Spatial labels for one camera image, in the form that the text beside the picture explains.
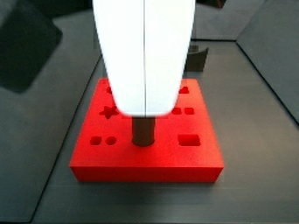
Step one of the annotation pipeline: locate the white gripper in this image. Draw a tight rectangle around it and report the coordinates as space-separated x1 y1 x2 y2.
93 0 196 117

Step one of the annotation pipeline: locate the brown oval cylinder peg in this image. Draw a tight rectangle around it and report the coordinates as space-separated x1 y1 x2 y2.
133 117 155 147

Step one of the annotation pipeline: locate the black curved cradle fixture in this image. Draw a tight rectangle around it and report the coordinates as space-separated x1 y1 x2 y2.
185 45 210 72

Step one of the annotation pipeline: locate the red shape-hole block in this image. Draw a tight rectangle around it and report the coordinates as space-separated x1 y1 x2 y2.
70 79 225 183

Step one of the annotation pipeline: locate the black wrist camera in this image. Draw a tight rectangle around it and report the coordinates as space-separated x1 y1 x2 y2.
0 0 62 93

